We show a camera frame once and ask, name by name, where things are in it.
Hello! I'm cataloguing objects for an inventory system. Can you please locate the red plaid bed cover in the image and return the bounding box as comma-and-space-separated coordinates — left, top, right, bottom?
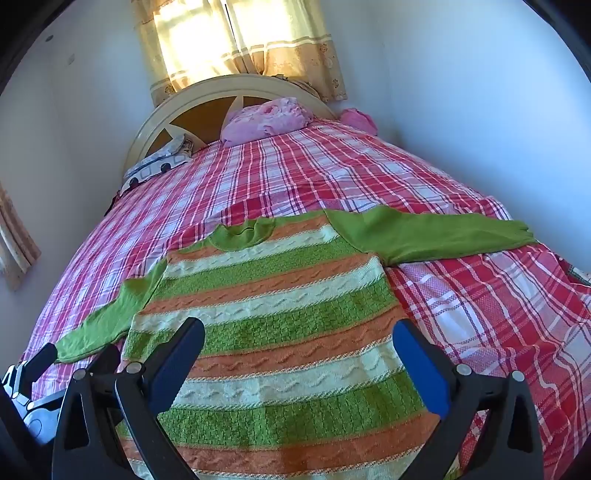
18, 117, 591, 480

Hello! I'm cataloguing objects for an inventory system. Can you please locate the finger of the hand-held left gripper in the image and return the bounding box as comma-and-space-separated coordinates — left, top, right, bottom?
16, 342, 59, 387
86, 342, 122, 377

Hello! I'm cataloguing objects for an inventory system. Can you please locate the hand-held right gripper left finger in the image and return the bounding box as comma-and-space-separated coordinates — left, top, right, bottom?
52, 318, 206, 480

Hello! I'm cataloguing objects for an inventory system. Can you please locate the beige side curtain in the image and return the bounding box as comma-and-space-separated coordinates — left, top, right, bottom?
0, 182, 41, 291

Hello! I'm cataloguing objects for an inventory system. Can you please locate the pink floral pillow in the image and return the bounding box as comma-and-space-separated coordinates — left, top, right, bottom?
221, 97, 311, 147

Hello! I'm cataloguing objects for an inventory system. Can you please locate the green orange striped knit sweater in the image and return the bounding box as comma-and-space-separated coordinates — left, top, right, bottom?
54, 205, 536, 480

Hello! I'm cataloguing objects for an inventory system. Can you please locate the yellow patterned window curtain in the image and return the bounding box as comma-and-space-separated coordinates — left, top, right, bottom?
133, 0, 348, 109

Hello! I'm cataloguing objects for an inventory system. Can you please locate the white patterned pillow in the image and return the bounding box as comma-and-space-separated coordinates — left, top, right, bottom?
121, 134, 206, 192

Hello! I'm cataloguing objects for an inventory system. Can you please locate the small pink pillow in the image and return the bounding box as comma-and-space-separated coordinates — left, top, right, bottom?
341, 108, 379, 136

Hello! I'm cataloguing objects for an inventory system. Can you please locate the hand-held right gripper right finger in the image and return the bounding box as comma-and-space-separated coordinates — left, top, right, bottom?
392, 318, 546, 480

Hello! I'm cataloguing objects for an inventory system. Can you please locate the cream wooden headboard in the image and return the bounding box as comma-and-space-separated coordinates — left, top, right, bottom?
124, 74, 340, 178

